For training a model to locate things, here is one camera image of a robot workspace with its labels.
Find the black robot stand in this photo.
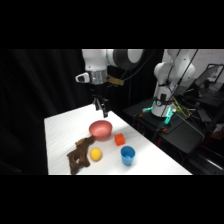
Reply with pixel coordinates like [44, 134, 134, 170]
[122, 97, 206, 155]

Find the yellow ball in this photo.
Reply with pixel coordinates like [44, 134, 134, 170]
[89, 147, 103, 162]

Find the orange cube block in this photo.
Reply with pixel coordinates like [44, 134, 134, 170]
[114, 133, 126, 147]

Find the black laptop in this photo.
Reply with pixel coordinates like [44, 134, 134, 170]
[194, 63, 224, 90]

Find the yellow cable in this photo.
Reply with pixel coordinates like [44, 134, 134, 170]
[172, 98, 194, 119]

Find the blue plastic cup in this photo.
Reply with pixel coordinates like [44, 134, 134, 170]
[120, 145, 137, 167]

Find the brown plush toy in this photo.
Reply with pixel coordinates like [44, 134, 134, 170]
[66, 136, 96, 176]

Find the black curtain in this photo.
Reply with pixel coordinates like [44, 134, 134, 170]
[0, 49, 164, 176]

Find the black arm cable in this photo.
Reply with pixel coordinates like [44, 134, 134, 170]
[123, 49, 157, 82]

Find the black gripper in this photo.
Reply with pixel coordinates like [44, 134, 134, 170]
[90, 82, 110, 119]

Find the tan wrist camera mount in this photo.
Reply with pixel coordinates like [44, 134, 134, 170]
[106, 76, 125, 87]

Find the pink bowl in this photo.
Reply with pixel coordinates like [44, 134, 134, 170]
[88, 120, 114, 141]

